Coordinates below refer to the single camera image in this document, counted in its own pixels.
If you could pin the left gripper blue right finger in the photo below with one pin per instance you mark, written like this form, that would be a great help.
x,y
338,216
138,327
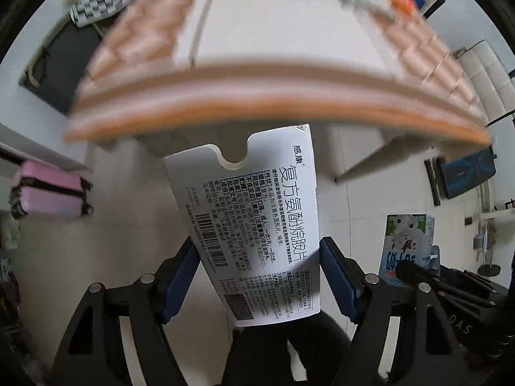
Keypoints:
x,y
342,274

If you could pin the white padded chair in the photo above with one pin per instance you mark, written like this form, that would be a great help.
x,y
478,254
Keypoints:
x,y
493,85

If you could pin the white medicine box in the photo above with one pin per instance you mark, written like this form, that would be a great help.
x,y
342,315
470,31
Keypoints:
x,y
255,223

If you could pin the blue white milk carton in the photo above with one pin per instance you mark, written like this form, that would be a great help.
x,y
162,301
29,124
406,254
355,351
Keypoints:
x,y
408,237

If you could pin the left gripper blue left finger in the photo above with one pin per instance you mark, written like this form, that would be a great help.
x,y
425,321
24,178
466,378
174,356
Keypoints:
x,y
178,273

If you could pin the pink suitcase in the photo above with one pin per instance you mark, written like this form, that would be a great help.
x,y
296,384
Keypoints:
x,y
38,189

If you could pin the checkered tablecloth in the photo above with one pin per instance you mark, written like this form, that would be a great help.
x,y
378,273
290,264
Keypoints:
x,y
176,63

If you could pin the dark folding bed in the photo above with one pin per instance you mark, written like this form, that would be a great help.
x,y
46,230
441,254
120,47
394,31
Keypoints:
x,y
56,69

